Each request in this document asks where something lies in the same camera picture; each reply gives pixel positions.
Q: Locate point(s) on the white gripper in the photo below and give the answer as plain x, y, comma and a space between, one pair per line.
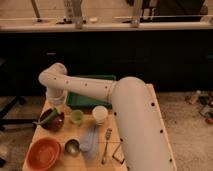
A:
55, 97

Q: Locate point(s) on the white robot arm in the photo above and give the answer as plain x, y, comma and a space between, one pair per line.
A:
144, 139

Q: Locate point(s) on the dark purple bowl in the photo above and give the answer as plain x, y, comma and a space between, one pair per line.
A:
55, 123

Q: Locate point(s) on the small metal bowl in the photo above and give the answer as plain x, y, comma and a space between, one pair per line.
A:
72, 147

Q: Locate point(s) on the orange bowl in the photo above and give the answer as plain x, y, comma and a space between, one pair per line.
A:
43, 154

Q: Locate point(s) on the small green cup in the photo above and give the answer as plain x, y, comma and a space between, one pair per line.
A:
76, 117

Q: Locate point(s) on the white cup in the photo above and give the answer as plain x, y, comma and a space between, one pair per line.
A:
100, 114

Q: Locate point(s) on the light blue cloth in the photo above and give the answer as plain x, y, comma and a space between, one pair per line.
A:
89, 143

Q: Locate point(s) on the white long workbench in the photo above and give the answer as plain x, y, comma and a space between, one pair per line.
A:
31, 25

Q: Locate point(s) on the black wire clip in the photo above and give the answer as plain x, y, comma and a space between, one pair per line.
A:
118, 154

